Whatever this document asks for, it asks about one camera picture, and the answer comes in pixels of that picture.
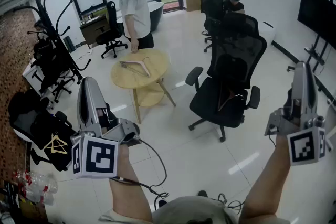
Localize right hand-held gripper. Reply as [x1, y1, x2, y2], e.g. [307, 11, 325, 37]
[264, 61, 334, 166]

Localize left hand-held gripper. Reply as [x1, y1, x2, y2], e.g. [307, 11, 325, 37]
[70, 76, 140, 179]

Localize person's left forearm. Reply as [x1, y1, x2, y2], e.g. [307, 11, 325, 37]
[109, 143, 153, 222]

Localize person's right forearm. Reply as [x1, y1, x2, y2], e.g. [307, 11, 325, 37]
[238, 133, 291, 224]

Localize black television stand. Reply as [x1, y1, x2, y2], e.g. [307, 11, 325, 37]
[287, 34, 332, 92]

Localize white desk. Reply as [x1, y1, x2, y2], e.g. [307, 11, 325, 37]
[22, 59, 44, 97]

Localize dark green cylinder bin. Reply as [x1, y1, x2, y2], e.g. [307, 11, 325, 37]
[62, 35, 76, 54]

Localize black jacket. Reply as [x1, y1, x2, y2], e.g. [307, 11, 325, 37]
[214, 78, 250, 120]

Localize dark wooden cabinet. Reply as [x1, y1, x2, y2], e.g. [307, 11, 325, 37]
[79, 15, 111, 49]

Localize black metal coat rack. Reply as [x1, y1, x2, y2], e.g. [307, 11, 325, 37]
[13, 0, 92, 85]

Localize round light wooden table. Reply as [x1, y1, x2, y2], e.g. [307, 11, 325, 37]
[110, 48, 177, 124]

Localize black television screen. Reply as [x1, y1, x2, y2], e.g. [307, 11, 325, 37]
[297, 0, 336, 51]

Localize black mesh office chair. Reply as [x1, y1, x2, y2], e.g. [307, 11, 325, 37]
[185, 34, 268, 143]

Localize pile of clear plastic bottles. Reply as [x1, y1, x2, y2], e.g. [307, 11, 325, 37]
[13, 168, 58, 206]

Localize black printed box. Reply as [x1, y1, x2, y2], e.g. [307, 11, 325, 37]
[0, 179, 22, 209]

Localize brown cardboard boxes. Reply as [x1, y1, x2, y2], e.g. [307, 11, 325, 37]
[18, 199, 49, 224]

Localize black and white bathtub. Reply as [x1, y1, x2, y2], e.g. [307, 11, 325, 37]
[148, 1, 165, 33]

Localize person's grey shirt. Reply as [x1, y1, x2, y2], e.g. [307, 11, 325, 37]
[98, 195, 292, 224]

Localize white power strip with cable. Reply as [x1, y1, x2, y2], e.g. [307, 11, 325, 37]
[75, 49, 94, 63]

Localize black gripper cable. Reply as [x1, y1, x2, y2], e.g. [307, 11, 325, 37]
[217, 193, 246, 211]
[111, 135, 170, 210]

